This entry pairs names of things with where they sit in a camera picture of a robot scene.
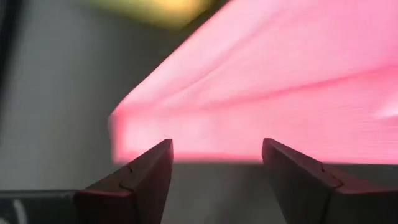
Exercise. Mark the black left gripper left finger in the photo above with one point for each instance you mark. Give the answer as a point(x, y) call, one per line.
point(146, 186)

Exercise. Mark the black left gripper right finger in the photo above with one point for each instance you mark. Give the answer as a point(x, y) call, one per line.
point(304, 193)

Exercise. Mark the pink microfiber towel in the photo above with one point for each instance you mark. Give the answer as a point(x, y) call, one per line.
point(264, 93)

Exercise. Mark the yellow plastic bin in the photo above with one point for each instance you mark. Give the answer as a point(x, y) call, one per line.
point(155, 9)

